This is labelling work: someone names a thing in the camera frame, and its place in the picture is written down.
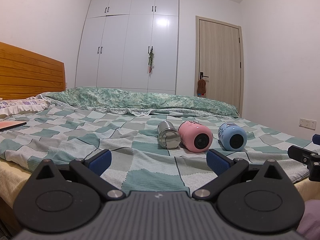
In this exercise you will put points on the green checkered bed sheet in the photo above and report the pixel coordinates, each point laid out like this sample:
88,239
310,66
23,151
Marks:
139,163

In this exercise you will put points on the white wardrobe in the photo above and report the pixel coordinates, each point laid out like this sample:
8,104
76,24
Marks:
116,41

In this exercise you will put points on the pink book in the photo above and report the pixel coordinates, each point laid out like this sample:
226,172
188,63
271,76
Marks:
4,125

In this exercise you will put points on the green floral quilt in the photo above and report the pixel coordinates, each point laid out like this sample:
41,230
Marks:
137,103

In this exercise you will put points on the floral ruffled pillow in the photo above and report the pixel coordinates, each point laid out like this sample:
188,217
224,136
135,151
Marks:
22,106

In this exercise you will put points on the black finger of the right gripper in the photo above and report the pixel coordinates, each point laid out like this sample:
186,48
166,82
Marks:
306,152

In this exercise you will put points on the stainless steel cup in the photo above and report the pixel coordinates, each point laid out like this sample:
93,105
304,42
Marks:
168,136

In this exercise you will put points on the pink cup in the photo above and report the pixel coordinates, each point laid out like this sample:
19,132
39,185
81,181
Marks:
195,136

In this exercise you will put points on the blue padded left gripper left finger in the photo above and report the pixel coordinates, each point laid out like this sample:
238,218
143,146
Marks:
88,172

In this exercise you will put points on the hanging green ornament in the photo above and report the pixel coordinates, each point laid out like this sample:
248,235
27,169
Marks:
150,61

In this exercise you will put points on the wooden headboard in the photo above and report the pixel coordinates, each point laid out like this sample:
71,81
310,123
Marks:
25,73

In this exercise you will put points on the wooden door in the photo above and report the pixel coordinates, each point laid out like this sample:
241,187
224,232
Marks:
220,55

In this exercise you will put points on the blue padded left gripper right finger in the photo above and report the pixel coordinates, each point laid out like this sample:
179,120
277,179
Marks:
229,172

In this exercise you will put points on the black door handle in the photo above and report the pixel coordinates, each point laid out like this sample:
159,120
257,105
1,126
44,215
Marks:
202,75

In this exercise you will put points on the wall power socket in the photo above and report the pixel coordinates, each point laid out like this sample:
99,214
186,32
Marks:
306,123

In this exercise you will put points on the light blue cup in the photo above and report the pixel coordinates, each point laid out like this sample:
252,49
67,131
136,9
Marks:
232,137

